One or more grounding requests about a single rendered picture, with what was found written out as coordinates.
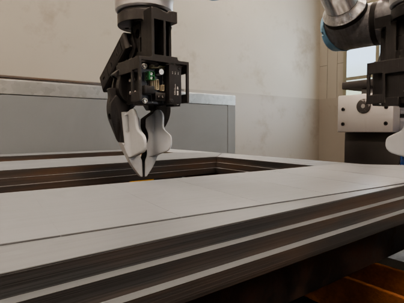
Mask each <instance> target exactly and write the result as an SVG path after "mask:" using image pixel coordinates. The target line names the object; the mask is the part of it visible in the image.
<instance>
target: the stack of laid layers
mask: <svg viewBox="0 0 404 303"><path fill-rule="evenodd" d="M121 155H124V154H123V152H122V151H115V152H101V153H75V154H60V155H34V156H6V157H0V162H3V161H27V160H39V159H62V158H85V157H98V156H121ZM297 167H310V166H307V165H295V164H282V163H276V162H263V161H251V160H244V159H232V158H219V157H212V158H194V159H176V160H167V161H156V162H155V164H154V166H153V168H152V169H151V171H150V172H149V174H148V175H147V176H146V177H139V176H138V175H137V174H136V172H134V170H133V169H132V167H131V166H130V165H129V163H120V164H103V165H84V166H75V167H56V168H39V169H29V170H11V171H0V193H6V192H20V191H34V190H41V189H55V188H69V187H77V186H90V185H101V184H108V183H120V182H131V181H138V180H150V179H161V178H168V177H180V176H191V175H198V174H210V173H220V174H230V173H244V172H252V171H266V170H278V169H285V168H297ZM401 224H404V184H400V185H393V186H386V187H382V188H374V189H367V190H362V191H355V192H347V193H343V194H335V195H328V196H323V197H316V198H308V199H304V200H296V201H289V202H284V203H277V204H269V205H265V206H257V207H250V208H245V209H237V210H230V211H226V212H218V213H211V214H206V215H198V216H191V217H187V218H179V219H172V220H167V221H159V222H152V223H148V224H140V225H133V226H128V227H121V228H113V229H109V230H101V231H94V232H89V233H82V234H74V235H70V236H62V237H55V238H50V239H42V240H35V241H30V242H23V243H15V244H11V245H3V246H0V303H185V302H188V301H191V300H193V299H197V298H199V297H202V296H205V295H208V294H210V293H213V292H216V291H219V290H221V289H224V288H227V287H230V286H233V285H235V284H238V283H241V282H243V281H246V280H249V279H252V278H255V277H257V276H260V275H263V274H266V273H268V272H271V271H274V270H277V269H279V268H283V267H285V266H288V265H291V264H293V263H296V262H299V261H301V260H304V259H307V258H310V257H312V256H316V255H318V254H321V253H324V252H326V251H329V250H332V249H334V248H338V247H340V246H343V245H346V244H348V243H351V242H354V241H356V240H360V239H362V238H365V237H368V236H371V235H373V234H376V233H379V232H382V231H384V230H388V229H389V228H393V227H396V226H398V225H401Z"/></svg>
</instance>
